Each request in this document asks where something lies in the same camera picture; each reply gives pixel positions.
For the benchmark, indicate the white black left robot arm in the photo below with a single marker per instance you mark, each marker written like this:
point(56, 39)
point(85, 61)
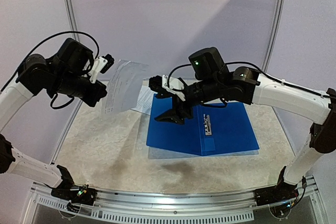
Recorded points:
point(73, 71)

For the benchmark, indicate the aluminium frame post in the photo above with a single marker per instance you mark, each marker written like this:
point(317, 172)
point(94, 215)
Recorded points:
point(71, 15)
point(273, 34)

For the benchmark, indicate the right aluminium frame post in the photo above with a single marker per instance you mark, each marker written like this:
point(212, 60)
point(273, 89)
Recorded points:
point(273, 34)

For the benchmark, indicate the white printed paper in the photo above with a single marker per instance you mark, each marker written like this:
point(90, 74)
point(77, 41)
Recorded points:
point(124, 87)
point(144, 102)

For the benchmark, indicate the metal folder clip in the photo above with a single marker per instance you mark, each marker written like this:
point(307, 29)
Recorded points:
point(207, 125)

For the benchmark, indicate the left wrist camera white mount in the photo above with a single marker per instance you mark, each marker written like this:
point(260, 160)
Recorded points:
point(100, 65)

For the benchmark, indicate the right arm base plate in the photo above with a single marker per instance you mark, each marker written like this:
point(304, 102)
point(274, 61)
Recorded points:
point(280, 192)

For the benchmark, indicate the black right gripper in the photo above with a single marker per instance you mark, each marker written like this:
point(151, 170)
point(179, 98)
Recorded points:
point(182, 107)

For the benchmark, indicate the blue plastic folder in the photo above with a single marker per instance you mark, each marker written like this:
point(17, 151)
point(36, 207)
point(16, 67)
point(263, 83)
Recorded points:
point(212, 131)

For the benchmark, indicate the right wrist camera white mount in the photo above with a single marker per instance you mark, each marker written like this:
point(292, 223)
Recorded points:
point(167, 87)

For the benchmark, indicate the left aluminium frame post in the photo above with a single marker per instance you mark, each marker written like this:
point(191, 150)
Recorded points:
point(71, 15)

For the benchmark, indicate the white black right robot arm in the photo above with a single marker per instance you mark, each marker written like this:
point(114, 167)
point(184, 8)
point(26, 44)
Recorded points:
point(248, 84)

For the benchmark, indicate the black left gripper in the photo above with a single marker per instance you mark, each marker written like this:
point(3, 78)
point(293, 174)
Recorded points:
point(99, 92)

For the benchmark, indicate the aluminium front rail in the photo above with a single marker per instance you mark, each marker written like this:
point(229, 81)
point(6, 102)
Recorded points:
point(112, 206)

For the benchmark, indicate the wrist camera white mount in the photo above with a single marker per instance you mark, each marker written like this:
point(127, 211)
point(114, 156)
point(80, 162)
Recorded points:
point(100, 65)
point(167, 87)

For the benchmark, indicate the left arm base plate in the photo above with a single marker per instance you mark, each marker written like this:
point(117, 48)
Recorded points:
point(76, 194)

